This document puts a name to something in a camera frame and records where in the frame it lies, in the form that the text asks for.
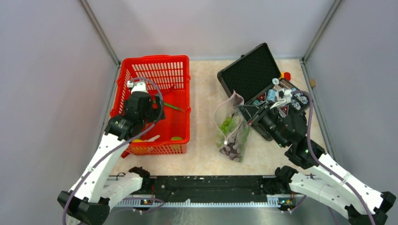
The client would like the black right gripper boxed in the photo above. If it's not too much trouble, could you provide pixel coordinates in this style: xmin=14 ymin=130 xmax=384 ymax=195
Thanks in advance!
xmin=237 ymin=100 xmax=287 ymax=148

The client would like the clear zip top bag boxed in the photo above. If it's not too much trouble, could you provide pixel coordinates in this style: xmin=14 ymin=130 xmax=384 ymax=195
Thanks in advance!
xmin=214 ymin=91 xmax=250 ymax=163

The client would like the yellow toy fruit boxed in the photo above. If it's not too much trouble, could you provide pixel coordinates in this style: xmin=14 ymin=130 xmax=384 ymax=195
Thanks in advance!
xmin=132 ymin=139 xmax=144 ymax=143

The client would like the red grape bunch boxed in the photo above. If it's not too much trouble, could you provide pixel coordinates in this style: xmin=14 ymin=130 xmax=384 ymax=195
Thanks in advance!
xmin=219 ymin=142 xmax=244 ymax=162

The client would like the green leafy vegetable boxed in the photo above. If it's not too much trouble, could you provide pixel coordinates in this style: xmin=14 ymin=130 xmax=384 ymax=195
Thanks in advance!
xmin=237 ymin=126 xmax=251 ymax=154

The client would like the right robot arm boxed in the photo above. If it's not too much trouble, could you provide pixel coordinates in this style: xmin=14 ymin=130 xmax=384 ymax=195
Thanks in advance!
xmin=238 ymin=105 xmax=396 ymax=225

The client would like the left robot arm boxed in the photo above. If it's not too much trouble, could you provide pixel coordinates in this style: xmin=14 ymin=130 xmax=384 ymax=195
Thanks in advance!
xmin=57 ymin=91 xmax=165 ymax=225

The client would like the open black foam case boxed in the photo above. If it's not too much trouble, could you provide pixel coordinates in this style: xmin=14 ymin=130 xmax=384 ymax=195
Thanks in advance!
xmin=217 ymin=43 xmax=310 ymax=146

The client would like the red chili pepper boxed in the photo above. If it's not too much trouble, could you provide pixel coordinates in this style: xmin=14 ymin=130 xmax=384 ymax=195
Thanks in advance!
xmin=161 ymin=85 xmax=176 ymax=95

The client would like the red plastic basket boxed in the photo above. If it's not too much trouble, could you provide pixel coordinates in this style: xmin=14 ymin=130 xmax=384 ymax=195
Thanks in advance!
xmin=110 ymin=55 xmax=191 ymax=158

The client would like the green lime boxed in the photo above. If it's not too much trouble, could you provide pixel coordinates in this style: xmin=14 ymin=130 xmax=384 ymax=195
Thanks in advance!
xmin=170 ymin=136 xmax=184 ymax=142

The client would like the red round object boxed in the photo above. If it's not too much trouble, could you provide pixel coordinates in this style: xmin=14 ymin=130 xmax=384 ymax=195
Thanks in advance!
xmin=282 ymin=72 xmax=291 ymax=81

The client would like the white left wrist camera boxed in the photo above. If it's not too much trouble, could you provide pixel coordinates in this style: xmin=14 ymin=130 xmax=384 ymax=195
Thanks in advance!
xmin=126 ymin=81 xmax=148 ymax=94

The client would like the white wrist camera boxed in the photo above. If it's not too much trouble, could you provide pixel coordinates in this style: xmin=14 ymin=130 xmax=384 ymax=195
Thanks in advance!
xmin=126 ymin=81 xmax=148 ymax=94
xmin=270 ymin=88 xmax=293 ymax=109

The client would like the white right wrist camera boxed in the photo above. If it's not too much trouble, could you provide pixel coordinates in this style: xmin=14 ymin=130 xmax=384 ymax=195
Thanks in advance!
xmin=270 ymin=88 xmax=293 ymax=109

